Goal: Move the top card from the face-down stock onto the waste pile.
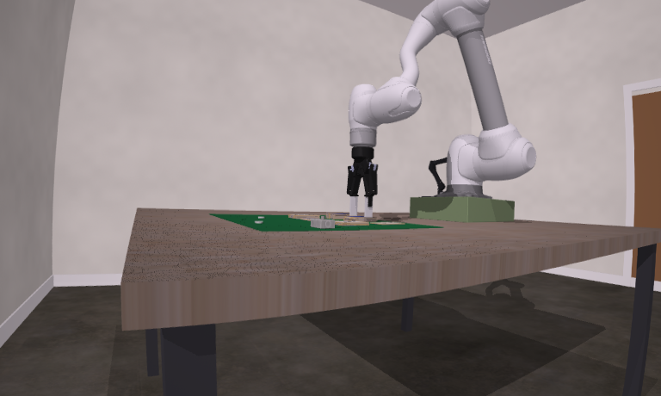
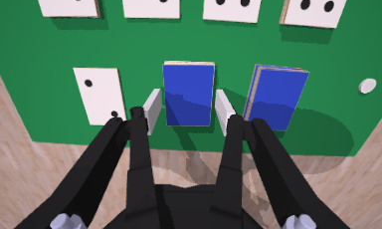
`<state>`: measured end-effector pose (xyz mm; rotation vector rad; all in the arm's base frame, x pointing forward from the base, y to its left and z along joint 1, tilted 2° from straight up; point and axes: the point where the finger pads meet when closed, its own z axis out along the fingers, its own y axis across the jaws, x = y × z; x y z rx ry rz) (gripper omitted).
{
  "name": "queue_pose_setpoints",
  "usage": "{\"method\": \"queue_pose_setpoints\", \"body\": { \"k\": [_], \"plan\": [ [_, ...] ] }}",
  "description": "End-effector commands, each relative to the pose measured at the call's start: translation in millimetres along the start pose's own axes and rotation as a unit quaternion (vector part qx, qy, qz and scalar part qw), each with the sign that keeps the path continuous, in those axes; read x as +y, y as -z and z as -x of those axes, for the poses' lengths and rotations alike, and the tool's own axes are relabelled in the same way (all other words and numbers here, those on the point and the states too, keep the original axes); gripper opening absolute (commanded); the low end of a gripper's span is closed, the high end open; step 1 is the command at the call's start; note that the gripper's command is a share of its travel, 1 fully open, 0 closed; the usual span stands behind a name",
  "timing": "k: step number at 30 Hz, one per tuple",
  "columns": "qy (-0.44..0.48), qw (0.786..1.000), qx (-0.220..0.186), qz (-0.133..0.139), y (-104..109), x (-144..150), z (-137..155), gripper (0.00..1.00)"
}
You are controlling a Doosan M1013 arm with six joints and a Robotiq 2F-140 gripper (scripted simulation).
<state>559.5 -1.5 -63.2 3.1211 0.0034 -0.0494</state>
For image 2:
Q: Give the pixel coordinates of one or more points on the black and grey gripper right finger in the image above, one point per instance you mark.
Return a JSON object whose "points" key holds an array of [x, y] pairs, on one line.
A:
{"points": [[294, 203]]}

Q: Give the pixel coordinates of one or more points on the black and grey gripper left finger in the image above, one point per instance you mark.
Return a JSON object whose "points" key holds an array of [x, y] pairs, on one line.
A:
{"points": [[74, 203]]}

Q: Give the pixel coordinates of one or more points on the green felt mat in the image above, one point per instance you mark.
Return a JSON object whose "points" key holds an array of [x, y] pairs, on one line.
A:
{"points": [[38, 54]]}

